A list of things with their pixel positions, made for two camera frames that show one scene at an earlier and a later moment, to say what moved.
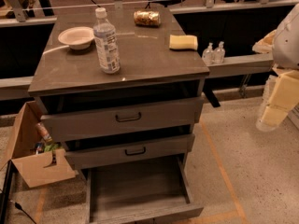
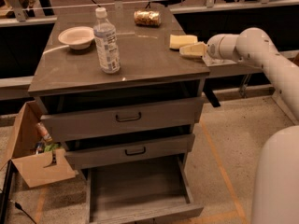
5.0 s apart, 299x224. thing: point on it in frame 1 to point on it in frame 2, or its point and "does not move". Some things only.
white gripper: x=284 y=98 to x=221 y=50
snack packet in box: x=43 y=132 does not move
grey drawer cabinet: x=130 y=130 does not move
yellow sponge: x=183 y=42 does not move
